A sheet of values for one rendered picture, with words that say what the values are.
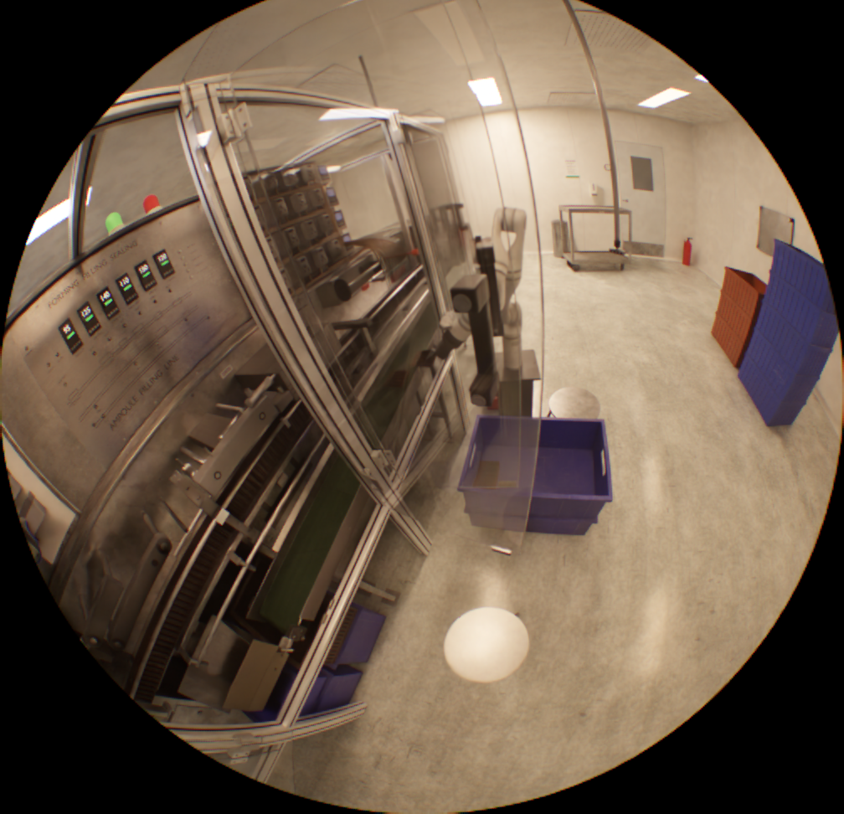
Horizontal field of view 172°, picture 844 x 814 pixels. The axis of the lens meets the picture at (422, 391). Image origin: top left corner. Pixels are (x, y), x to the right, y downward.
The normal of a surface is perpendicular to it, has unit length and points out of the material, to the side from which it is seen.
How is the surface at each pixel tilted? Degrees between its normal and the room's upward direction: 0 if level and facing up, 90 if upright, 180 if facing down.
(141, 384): 90
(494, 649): 0
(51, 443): 90
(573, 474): 0
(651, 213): 90
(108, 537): 90
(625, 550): 0
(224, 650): 57
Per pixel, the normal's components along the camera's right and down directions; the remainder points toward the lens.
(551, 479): -0.24, -0.74
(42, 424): 0.92, 0.04
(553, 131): -0.32, 0.67
